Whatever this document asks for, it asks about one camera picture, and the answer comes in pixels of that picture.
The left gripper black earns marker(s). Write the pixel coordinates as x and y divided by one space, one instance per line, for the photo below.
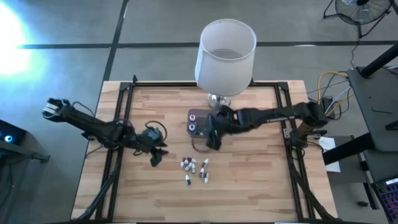
149 138

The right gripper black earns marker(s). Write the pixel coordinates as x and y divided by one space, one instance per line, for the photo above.
222 121

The large red food coloring bottle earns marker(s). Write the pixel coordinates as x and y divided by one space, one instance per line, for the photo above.
192 118

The large blue food coloring bottle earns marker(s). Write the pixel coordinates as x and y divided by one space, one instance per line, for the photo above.
192 127

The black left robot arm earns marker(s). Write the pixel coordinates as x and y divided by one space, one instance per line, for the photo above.
90 119

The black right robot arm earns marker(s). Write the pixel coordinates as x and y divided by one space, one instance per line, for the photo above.
273 115

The grey plastic bin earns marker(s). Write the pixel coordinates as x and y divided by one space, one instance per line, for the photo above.
199 122

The white shade silver table lamp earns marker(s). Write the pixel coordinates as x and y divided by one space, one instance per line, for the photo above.
225 74

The silver mounting plate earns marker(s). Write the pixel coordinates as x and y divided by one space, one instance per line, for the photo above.
287 133

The white paper sheet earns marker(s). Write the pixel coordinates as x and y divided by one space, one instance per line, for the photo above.
328 144

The black power adapter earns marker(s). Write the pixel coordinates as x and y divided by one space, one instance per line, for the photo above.
331 105

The black computer case with light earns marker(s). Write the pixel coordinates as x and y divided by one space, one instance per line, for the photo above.
12 133

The black side desk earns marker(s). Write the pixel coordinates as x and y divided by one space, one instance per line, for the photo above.
373 93

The black hex key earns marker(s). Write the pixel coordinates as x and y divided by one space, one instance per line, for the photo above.
382 111

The black floor fan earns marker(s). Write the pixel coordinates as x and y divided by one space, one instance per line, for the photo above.
360 15

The backlit keyboard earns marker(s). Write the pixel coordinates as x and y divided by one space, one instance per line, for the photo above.
388 199

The black aluminium table frame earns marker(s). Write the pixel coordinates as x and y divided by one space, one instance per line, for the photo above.
161 84

